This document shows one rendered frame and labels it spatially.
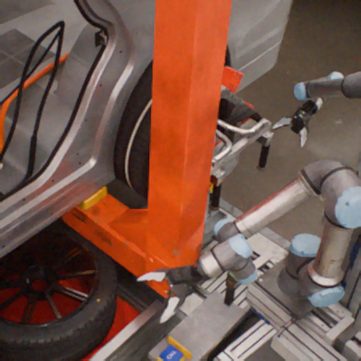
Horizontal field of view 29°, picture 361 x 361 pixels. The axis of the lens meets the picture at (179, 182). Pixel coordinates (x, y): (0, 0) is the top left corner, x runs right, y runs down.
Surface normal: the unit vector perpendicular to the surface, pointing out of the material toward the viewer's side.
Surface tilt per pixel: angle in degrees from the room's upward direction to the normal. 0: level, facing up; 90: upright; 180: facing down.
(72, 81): 60
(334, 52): 0
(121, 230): 90
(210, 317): 0
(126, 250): 90
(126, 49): 90
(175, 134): 90
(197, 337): 0
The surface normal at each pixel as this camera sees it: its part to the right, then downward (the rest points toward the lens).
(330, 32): 0.06, -0.72
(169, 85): -0.65, 0.50
